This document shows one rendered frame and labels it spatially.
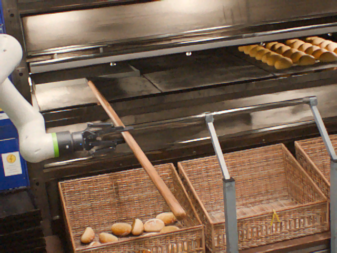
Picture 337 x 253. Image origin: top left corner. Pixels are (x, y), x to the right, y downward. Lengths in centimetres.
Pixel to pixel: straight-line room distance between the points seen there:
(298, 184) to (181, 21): 96
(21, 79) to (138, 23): 58
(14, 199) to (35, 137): 53
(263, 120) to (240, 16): 53
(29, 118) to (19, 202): 50
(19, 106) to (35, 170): 68
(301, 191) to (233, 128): 45
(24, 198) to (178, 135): 79
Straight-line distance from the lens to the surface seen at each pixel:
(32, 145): 255
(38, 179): 321
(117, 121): 275
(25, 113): 259
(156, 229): 317
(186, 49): 303
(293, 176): 337
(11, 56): 226
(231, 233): 284
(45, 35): 305
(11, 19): 303
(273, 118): 340
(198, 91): 324
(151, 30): 311
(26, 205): 294
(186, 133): 326
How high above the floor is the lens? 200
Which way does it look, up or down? 18 degrees down
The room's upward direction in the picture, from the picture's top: 5 degrees counter-clockwise
